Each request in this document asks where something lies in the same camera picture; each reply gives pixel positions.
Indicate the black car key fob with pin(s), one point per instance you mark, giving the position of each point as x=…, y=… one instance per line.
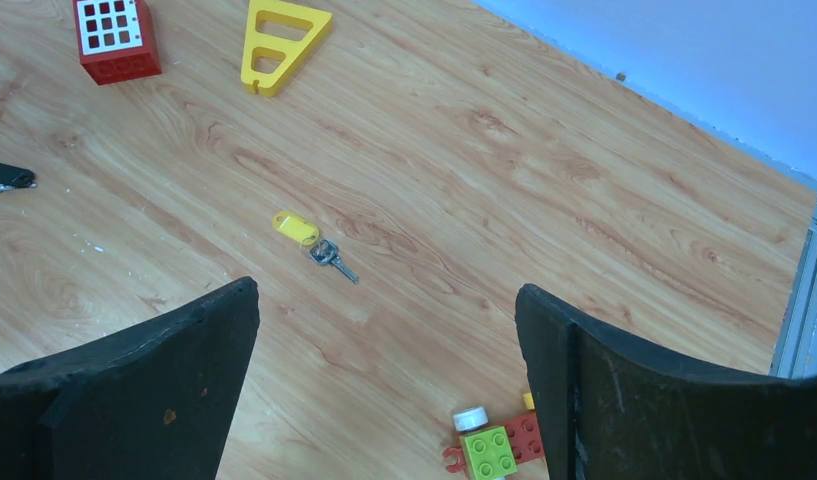
x=13, y=177

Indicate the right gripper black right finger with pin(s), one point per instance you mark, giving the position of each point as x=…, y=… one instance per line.
x=613, y=405

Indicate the yellow key tag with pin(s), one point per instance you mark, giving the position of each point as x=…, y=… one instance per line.
x=296, y=228

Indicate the yellow triangular plastic piece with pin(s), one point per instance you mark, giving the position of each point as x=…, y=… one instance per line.
x=269, y=61

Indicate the red block with white grid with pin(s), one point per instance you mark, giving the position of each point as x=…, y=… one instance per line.
x=116, y=40

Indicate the green red toy brick vehicle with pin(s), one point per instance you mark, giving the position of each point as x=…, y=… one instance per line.
x=488, y=450

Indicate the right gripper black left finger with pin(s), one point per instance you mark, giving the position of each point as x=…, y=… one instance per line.
x=153, y=401

